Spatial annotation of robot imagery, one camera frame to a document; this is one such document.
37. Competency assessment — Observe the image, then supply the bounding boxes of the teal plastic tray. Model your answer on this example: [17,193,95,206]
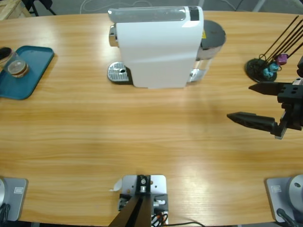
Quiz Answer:
[0,45,55,100]

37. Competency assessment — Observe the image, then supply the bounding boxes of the white capsule coffee machine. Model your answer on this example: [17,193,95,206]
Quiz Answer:
[107,6,205,90]

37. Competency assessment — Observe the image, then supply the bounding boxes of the wooden crate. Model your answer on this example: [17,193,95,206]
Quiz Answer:
[0,0,27,21]

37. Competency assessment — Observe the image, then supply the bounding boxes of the white block with dark post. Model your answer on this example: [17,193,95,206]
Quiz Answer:
[108,174,170,227]

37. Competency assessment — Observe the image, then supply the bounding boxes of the clear glass cup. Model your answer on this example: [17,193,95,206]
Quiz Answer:
[0,47,30,79]

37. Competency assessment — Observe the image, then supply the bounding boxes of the black base cable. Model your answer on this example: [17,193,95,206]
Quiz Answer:
[0,203,11,224]
[276,208,298,227]

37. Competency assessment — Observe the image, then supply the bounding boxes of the clear water tank grey lid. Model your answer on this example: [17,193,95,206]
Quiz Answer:
[189,20,227,83]

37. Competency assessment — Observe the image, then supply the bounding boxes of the grey coffee machine lever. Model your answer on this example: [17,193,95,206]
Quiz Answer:
[107,6,187,23]

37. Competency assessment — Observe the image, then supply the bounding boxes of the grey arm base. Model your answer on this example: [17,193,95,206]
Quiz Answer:
[264,174,303,224]
[0,177,29,223]

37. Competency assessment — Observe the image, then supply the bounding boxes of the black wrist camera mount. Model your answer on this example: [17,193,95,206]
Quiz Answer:
[293,55,303,86]

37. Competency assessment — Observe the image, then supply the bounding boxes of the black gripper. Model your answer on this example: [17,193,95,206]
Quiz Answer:
[226,81,303,140]

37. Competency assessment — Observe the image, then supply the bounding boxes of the purple coffee capsule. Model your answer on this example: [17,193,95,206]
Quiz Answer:
[276,53,289,66]

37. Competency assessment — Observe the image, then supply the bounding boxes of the black capsule holder with rods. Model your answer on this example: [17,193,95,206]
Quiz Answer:
[245,15,303,83]

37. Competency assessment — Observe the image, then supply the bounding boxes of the black stand legs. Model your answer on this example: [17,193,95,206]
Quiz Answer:
[25,0,57,17]

